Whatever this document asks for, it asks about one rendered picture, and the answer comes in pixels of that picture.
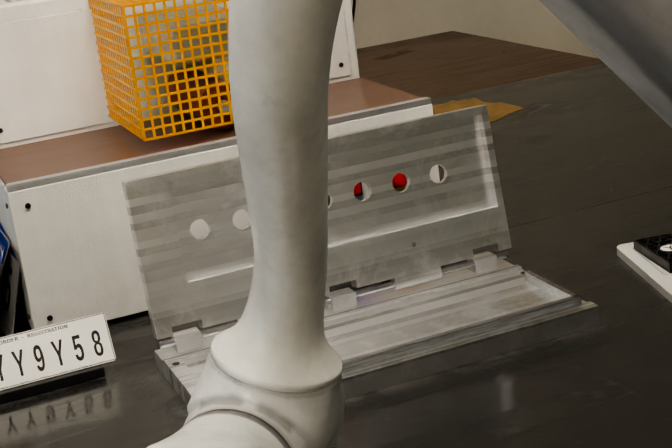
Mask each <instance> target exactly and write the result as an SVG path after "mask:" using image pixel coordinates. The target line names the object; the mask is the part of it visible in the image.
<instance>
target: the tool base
mask: <svg viewBox="0 0 672 448"><path fill-rule="evenodd" d="M508 257H509V253H508V251H505V252H502V253H498V254H493V253H491V252H489V251H486V252H482V253H479V254H475V255H474V258H470V259H467V262H463V263H459V264H456V265H452V266H448V267H444V268H441V270H442V278H440V279H436V280H432V281H429V282H425V283H421V284H417V285H414V286H410V287H406V288H402V289H398V290H395V289H393V287H395V283H394V281H390V282H387V283H383V284H379V285H375V286H371V287H367V288H364V289H360V290H356V291H353V290H352V289H350V288H349V287H348V288H344V289H340V290H336V291H332V292H330V295H328V296H326V298H325V305H326V306H325V308H324V333H325V338H326V340H327V342H328V343H329V345H330V346H331V347H332V348H333V349H334V350H335V351H336V352H337V353H338V354H339V356H340V357H341V360H346V359H349V358H353V357H356V356H360V355H364V354H367V353H371V352H374V351H378V350H381V349H385V348H389V347H392V346H396V345H399V344H403V343H406V342H410V341H413V340H417V339H421V338H424V337H428V336H431V335H435V334H438V333H442V332H446V331H449V330H453V329H456V328H460V327H463V326H467V325H470V324H474V323H478V322H481V321H485V320H488V319H492V318H495V317H499V316H502V315H506V314H510V313H513V312H517V311H520V310H524V309H527V308H531V307H535V306H538V305H542V304H545V303H549V302H552V301H556V300H559V299H560V298H558V297H556V296H554V295H552V294H550V293H548V292H546V291H544V290H542V289H540V288H539V287H537V286H535V285H533V284H531V283H529V282H527V281H525V274H521V272H523V271H525V270H523V269H522V267H521V266H519V265H513V264H511V263H509V262H507V261H505V260H503V259H504V258H508ZM500 259H501V260H500ZM466 268H467V269H466ZM462 269H463V270H462ZM458 270H459V271H458ZM454 271H455V272H454ZM450 272H451V273H450ZM447 273H448V274H447ZM443 274H444V275H443ZM390 288H391V289H390ZM386 289H387V290H386ZM382 290H383V291H382ZM378 291H379V292H378ZM374 292H375V293H374ZM371 293H372V294H371ZM367 294H368V295H367ZM363 295H364V296H363ZM359 296H360V297H359ZM236 323H238V321H237V322H233V323H230V324H226V325H222V326H218V327H214V328H210V329H207V330H203V331H199V330H198V328H197V327H193V328H190V329H186V330H182V331H178V332H174V333H173V336H171V339H168V340H164V341H161V342H159V347H160V349H159V350H155V351H154V352H155V358H156V363H157V367H158V368H159V370H160V371H161V372H162V374H163V375H164V376H165V378H166V379H167V380H168V381H169V383H170V384H171V385H172V387H173V388H174V389H175V391H176V392H177V393H178V394H179V396H180V397H181V398H182V400H183V401H184V402H185V404H186V405H188V403H189V401H190V399H191V396H192V394H193V392H194V390H195V387H196V385H197V382H198V380H199V378H200V375H201V373H202V370H203V368H204V365H205V363H206V360H207V357H208V354H209V352H210V349H211V345H212V342H213V339H214V338H215V337H216V335H218V334H219V333H220V332H222V331H224V330H226V329H229V328H231V327H233V326H234V325H235V324H236ZM598 325H600V317H599V305H597V304H595V303H593V302H591V301H589V302H586V301H584V300H582V299H581V304H578V305H575V306H571V307H568V308H564V309H561V310H557V311H554V312H550V313H546V314H543V315H539V316H536V317H532V318H529V319H525V320H522V321H518V322H515V323H511V324H508V325H504V326H501V327H497V328H494V329H490V330H487V331H483V332H480V333H476V334H473V335H469V336H466V337H462V338H458V339H455V340H451V341H448V342H444V343H441V344H437V345H434V346H430V347H427V348H423V349H420V350H416V351H413V352H409V353H406V354H402V355H399V356H395V357H392V358H388V359H385V360H381V361H377V362H374V363H370V364H367V365H363V366H360V367H356V368H353V369H349V370H346V371H342V386H343V390H344V397H345V399H349V398H352V397H355V396H359V395H362V394H366V393H369V392H372V391H376V390H379V389H383V388H386V387H390V386H393V385H396V384H400V383H403V382H407V381H410V380H413V379H417V378H420V377H424V376H427V375H431V374H434V373H437V372H441V371H444V370H448V369H451V368H454V367H458V366H461V365H465V364H468V363H472V362H475V361H478V360H482V359H485V358H489V357H492V356H495V355H499V354H502V353H506V352H509V351H513V350H516V349H519V348H523V347H526V346H530V345H533V344H536V343H540V342H543V341H547V340H550V339H554V338H557V337H560V336H564V335H567V334H571V333H574V332H577V331H581V330H584V329H588V328H591V327H595V326H598ZM215 334H216V335H215ZM211 335H212V336H211ZM207 336H208V337H207ZM203 337H204V338H203ZM169 346H170V347H169ZM165 347H166V348H165ZM162 348H163V349H162ZM174 362H180V364H179V365H172V363H174Z"/></svg>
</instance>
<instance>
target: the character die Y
mask: <svg viewBox="0 0 672 448"><path fill-rule="evenodd" d="M633 244H634V249H635V250H636V251H637V252H639V253H640V254H642V255H643V256H645V257H646V258H648V259H649V260H651V261H652V262H654V263H655V264H657V265H658V266H660V267H661V268H663V269H664V270H666V271H667V272H669V273H672V234H671V233H668V234H663V235H658V236H652V237H647V238H641V239H636V240H633Z"/></svg>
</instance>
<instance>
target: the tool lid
mask: <svg viewBox="0 0 672 448"><path fill-rule="evenodd" d="M435 165H440V166H441V167H442V168H443V170H444V177H443V179H442V180H441V181H440V182H438V183H435V182H433V181H432V179H431V177H430V170H431V168H432V167H433V166H435ZM398 173H401V174H403V175H404V176H405V177H406V179H407V186H406V188H405V189H404V190H403V191H400V192H398V191H396V190H395V189H394V188H393V185H392V180H393V178H394V176H395V175H396V174H398ZM359 182H364V183H366V184H367V186H368V188H369V195H368V197H367V198H366V199H364V200H362V201H360V200H358V199H357V198H356V197H355V195H354V187H355V186H356V184H358V183H359ZM121 183H122V188H123V193H124V197H125V202H126V207H127V212H128V217H129V221H130V226H131V231H132V236H133V241H134V245H135V250H136V255H137V260H138V264H139V269H140V274H141V279H142V284H143V288H144V293H145V298H146V303H147V307H148V312H149V317H150V322H151V327H152V331H153V336H154V338H156V339H157V340H159V339H163V338H167V337H171V336H173V332H172V327H174V326H177V325H181V324H185V323H189V322H193V321H197V320H198V323H199V326H200V327H202V328H205V327H209V326H213V325H217V324H221V323H224V322H228V321H232V320H236V319H237V321H239V320H240V318H241V317H242V315H243V313H244V310H245V307H246V304H247V301H248V298H249V293H250V289H251V283H252V278H253V269H254V246H253V237H252V231H251V224H250V221H249V224H248V225H247V226H246V227H245V228H243V229H238V228H237V227H235V225H234V224H233V215H234V213H235V212H236V211H238V210H241V209H243V210H245V211H247V212H248V206H247V200H246V194H245V188H244V182H243V176H242V170H241V164H240V158H239V157H234V158H230V159H225V160H220V161H216V162H211V163H206V164H201V165H197V166H192V167H187V168H183V169H178V170H173V171H169V172H164V173H159V174H155V175H150V176H145V177H141V178H136V179H131V180H127V181H122V182H121ZM328 194H329V196H330V204H329V206H328V262H327V281H326V294H325V296H328V295H330V290H329V286H333V285H337V284H340V283H344V282H348V281H351V284H352V287H356V288H359V287H363V286H366V285H370V284H374V283H378V282H382V281H386V280H390V279H391V281H394V283H395V287H393V289H395V290H398V289H402V288H406V287H410V286H414V285H417V284H421V283H425V282H429V281H432V280H436V279H440V278H442V270H441V266H443V265H447V264H451V263H455V262H459V261H463V260H466V259H470V258H474V255H473V249H476V248H480V247H484V246H488V245H491V248H492V250H495V251H501V250H505V249H509V248H512V246H511V240H510V234H509V229H508V223H507V217H506V212H505V206H504V200H503V195H502V189H501V183H500V178H499V172H498V166H497V161H496V155H495V149H494V144H493V138H492V132H491V127H490V121H489V115H488V109H487V105H478V106H473V107H468V108H464V109H459V110H454V111H450V112H445V113H440V114H436V115H431V116H426V117H422V118H417V119H412V120H408V121H403V122H398V123H393V124H389V125H384V126H379V127H375V128H370V129H365V130H361V131H356V132H351V133H347V134H342V135H337V136H333V137H328ZM248 214H249V212H248ZM197 219H202V220H204V221H205V222H206V223H207V225H208V232H207V234H206V235H205V236H204V237H203V238H200V239H197V238H195V237H193V236H192V234H191V232H190V227H191V224H192V223H193V222H194V221H195V220H197Z"/></svg>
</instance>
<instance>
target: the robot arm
mask: <svg viewBox="0 0 672 448"><path fill-rule="evenodd" d="M539 1H540V2H541V3H542V4H543V5H544V6H545V7H546V8H547V9H548V10H549V11H551V12H552V13H553V14H554V15H555V16H556V17H557V18H558V19H559V20H560V21H561V22H562V23H563V24H564V25H565V26H566V27H567V28H568V29H569V30H570V31H571V32H572V33H573V34H574V35H575V36H577V37H578V38H579V39H580V40H581V41H582V42H583V43H584V44H585V45H586V46H587V47H588V48H589V49H590V50H591V51H592V52H593V53H594V54H595V55H596V56H597V57H598V58H599V59H600V60H601V61H602V62H604V63H605V64H606V65H607V66H608V67H609V68H610V69H611V70H612V71H613V72H614V73H615V74H616V75H617V76H618V77H619V78H620V79H621V80H622V81H623V82H624V83H625V84H626V85H627V86H628V87H629V88H631V89H632V90H633V91H634V92H635V93H636V94H637V95H638V96H639V97H640V98H641V99H642V100H643V101H644V102H645V103H646V104H647V105H648V106H649V107H650V108H651V109H652V110H653V111H654V112H655V113H656V114H658V115H659V116H660V117H661V118H662V119H663V120H664V121H665V122H666V123H667V124H668V125H669V126H670V127H671V128H672V0H539ZM342 2H343V0H229V26H228V53H229V80H230V93H231V104H232V112H233V120H234V127H235V133H236V139H237V146H238V152H239V158H240V164H241V170H242V176H243V182H244V188H245V194H246V200H247V206H248V212H249V218H250V224H251V231H252V237H253V246H254V269H253V278H252V283H251V289H250V293H249V298H248V301H247V304H246V307H245V310H244V313H243V315H242V317H241V318H240V320H239V321H238V323H236V324H235V325H234V326H233V327H231V328H229V329H226V330H224V331H222V332H220V333H219V334H218V335H216V337H215V338H214V339H213V342H212V345H211V349H210V352H209V354H208V357H207V360H206V363H205V365H204V368H203V370H202V373H201V375H200V378H199V380H198V382H197V385H196V387H195V390H194V392H193V394H192V396H191V399H190V401H189V403H188V405H187V411H188V417H187V419H186V421H185V423H184V426H183V427H182V428H181V429H180V430H179V431H178V432H176V433H174V434H173V435H171V436H170V437H168V438H166V439H164V440H162V441H160V442H157V443H155V444H152V445H150V446H148V447H147V448H334V447H335V445H336V442H337V440H338V437H339V435H340V432H341V428H342V424H343V419H344V412H345V397H344V390H343V386H342V360H341V357H340V356H339V354H338V353H337V352H336V351H335V350H334V349H333V348H332V347H331V346H330V345H329V343H328V342H327V340H326V338H325V333H324V308H325V294H326V281H327V262H328V93H329V76H330V65H331V56H332V49H333V43H334V37H335V32H336V26H337V22H338V17H339V13H340V9H341V5H342Z"/></svg>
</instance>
